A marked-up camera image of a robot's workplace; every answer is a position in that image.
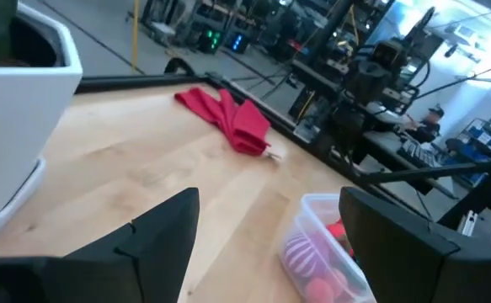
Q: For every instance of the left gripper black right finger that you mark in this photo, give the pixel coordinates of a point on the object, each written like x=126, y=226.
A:
x=388, y=252

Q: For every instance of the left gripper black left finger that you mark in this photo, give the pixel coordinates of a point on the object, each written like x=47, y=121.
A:
x=165, y=252

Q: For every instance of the purple white striped toy fruit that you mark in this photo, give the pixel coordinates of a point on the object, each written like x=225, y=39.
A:
x=302, y=256

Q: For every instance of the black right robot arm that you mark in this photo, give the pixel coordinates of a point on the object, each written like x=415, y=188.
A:
x=342, y=130

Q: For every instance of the clear plastic tupperware container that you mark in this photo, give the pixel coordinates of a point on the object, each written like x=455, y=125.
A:
x=308, y=210

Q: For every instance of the grey desk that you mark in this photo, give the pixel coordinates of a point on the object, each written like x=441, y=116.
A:
x=380, y=145

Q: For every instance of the person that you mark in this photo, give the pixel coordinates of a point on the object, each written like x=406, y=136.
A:
x=428, y=126

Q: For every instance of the black computer keyboard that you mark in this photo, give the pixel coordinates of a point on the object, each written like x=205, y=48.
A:
x=417, y=153

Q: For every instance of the blue storage bins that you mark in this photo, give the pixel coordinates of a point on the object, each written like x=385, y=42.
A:
x=485, y=143

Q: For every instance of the desktop computer with blue lights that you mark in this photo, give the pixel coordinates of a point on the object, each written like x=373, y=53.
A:
x=236, y=42

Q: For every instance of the red cloth with white tag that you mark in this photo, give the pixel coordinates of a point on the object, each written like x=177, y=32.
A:
x=236, y=122

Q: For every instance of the black desktop computer tower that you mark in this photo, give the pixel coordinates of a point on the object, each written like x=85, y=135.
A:
x=211, y=40

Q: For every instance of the white hexagonal plant pot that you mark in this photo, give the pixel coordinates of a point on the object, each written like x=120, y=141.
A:
x=13, y=126

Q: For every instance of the white metal bracket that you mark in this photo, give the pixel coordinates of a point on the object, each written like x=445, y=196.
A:
x=468, y=222

